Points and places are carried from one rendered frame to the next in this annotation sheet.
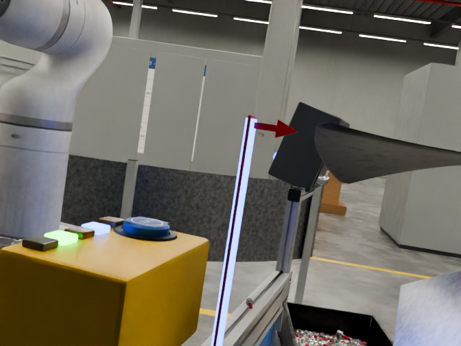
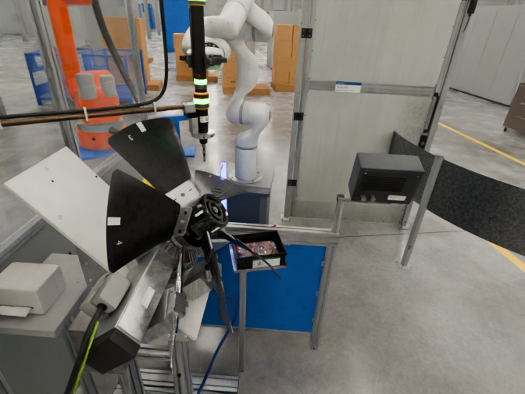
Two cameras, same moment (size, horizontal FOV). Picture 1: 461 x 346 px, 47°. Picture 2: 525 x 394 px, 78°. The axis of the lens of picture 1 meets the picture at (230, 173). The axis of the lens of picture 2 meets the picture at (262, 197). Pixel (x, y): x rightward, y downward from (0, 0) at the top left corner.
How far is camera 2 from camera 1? 1.52 m
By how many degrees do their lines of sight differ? 75
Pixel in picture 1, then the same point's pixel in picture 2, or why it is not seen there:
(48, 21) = (234, 119)
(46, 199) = (241, 168)
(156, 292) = not seen: hidden behind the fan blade
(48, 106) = (239, 142)
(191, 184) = (474, 181)
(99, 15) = (255, 114)
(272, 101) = not seen: outside the picture
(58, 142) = (243, 153)
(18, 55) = (416, 83)
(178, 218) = (460, 200)
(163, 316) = not seen: hidden behind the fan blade
